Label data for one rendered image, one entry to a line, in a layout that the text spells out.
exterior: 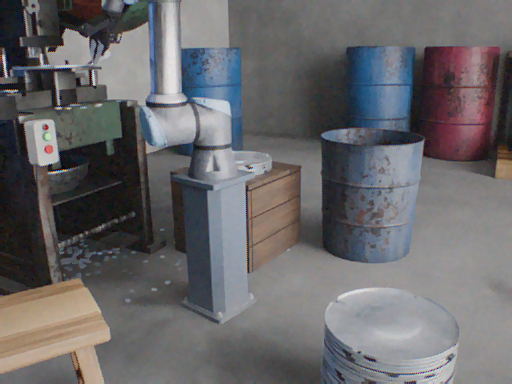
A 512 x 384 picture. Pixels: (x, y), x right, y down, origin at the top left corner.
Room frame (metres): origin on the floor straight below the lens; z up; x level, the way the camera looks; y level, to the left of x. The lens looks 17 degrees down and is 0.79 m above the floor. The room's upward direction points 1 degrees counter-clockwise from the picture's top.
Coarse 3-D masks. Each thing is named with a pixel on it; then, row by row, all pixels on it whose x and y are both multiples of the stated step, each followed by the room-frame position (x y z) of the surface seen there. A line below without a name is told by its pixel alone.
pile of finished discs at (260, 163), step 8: (232, 152) 1.99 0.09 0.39; (240, 152) 1.99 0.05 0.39; (248, 152) 1.98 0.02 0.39; (256, 152) 1.96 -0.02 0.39; (240, 160) 1.80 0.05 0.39; (248, 160) 1.81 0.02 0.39; (256, 160) 1.82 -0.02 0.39; (264, 160) 1.82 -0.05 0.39; (240, 168) 1.72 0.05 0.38; (248, 168) 1.72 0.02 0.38; (256, 168) 1.73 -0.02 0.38; (264, 168) 1.76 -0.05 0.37
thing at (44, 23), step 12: (36, 0) 1.68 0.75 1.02; (48, 0) 1.72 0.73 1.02; (12, 12) 1.66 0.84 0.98; (24, 12) 1.63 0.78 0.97; (36, 12) 1.64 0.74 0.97; (48, 12) 1.72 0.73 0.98; (12, 24) 1.67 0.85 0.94; (24, 24) 1.63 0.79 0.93; (36, 24) 1.64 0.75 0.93; (48, 24) 1.68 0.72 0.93; (12, 36) 1.67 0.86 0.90; (24, 36) 1.64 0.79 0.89; (36, 36) 1.66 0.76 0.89; (48, 36) 1.71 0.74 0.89; (60, 36) 1.76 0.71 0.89
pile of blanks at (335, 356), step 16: (336, 352) 0.80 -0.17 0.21; (352, 352) 0.76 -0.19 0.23; (448, 352) 0.74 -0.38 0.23; (336, 368) 0.79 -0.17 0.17; (352, 368) 0.76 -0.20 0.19; (368, 368) 0.75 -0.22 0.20; (384, 368) 0.73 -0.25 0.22; (400, 368) 0.72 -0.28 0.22; (416, 368) 0.72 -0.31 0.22; (432, 368) 0.72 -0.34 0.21; (448, 368) 0.75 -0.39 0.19
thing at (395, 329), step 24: (384, 288) 1.00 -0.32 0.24; (336, 312) 0.90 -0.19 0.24; (360, 312) 0.90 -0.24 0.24; (384, 312) 0.89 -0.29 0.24; (408, 312) 0.88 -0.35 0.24; (432, 312) 0.89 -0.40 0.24; (336, 336) 0.81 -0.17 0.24; (360, 336) 0.81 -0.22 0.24; (384, 336) 0.80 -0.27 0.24; (408, 336) 0.80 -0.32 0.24; (432, 336) 0.80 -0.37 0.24; (456, 336) 0.79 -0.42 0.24; (384, 360) 0.72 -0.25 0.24; (408, 360) 0.71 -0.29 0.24
